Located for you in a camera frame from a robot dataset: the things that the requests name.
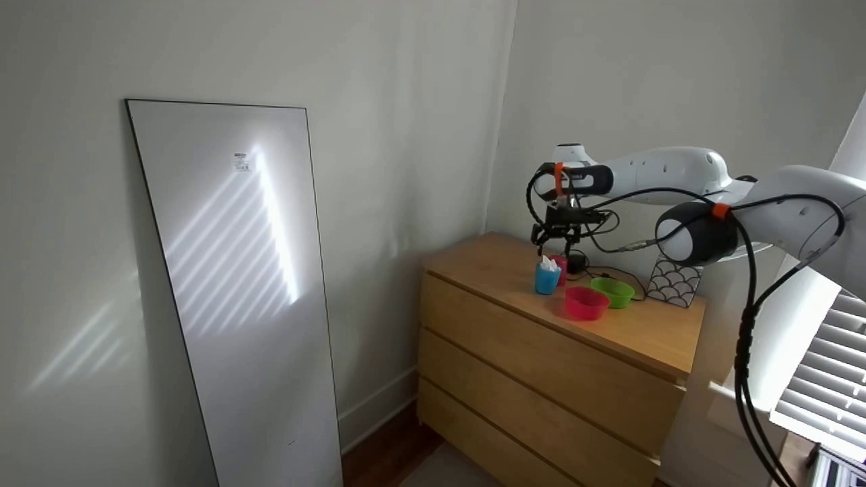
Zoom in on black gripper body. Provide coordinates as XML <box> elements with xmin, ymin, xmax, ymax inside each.
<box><xmin>531</xmin><ymin>205</ymin><xmax>607</xmax><ymax>246</ymax></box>

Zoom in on pink plastic cup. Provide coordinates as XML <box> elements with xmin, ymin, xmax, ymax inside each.
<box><xmin>551</xmin><ymin>255</ymin><xmax>567</xmax><ymax>287</ymax></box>

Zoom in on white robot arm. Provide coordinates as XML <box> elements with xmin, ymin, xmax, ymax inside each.
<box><xmin>525</xmin><ymin>144</ymin><xmax>866</xmax><ymax>297</ymax></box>

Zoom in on blue plastic cup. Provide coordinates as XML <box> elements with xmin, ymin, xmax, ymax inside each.
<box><xmin>534</xmin><ymin>258</ymin><xmax>561</xmax><ymax>295</ymax></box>

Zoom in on red plastic bowl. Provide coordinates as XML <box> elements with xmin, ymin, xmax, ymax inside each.
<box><xmin>562</xmin><ymin>287</ymin><xmax>609</xmax><ymax>322</ymax></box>

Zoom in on green plastic bowl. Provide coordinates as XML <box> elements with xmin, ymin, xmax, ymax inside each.
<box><xmin>589</xmin><ymin>276</ymin><xmax>636</xmax><ymax>310</ymax></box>

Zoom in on scale pattern paper holder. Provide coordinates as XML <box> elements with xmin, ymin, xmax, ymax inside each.
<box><xmin>647</xmin><ymin>259</ymin><xmax>700</xmax><ymax>310</ymax></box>

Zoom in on wooden chest of drawers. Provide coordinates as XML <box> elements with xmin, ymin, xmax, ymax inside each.
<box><xmin>417</xmin><ymin>236</ymin><xmax>704</xmax><ymax>487</ymax></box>

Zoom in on white window blinds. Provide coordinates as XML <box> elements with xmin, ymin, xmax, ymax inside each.
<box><xmin>774</xmin><ymin>292</ymin><xmax>866</xmax><ymax>464</ymax></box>

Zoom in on large white board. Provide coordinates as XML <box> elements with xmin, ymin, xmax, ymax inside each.
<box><xmin>125</xmin><ymin>97</ymin><xmax>340</xmax><ymax>487</ymax></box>

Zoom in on black cable with adapter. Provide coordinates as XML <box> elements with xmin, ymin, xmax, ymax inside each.
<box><xmin>562</xmin><ymin>239</ymin><xmax>645</xmax><ymax>295</ymax></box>

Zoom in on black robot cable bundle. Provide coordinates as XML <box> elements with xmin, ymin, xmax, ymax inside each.
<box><xmin>525</xmin><ymin>162</ymin><xmax>849</xmax><ymax>487</ymax></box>

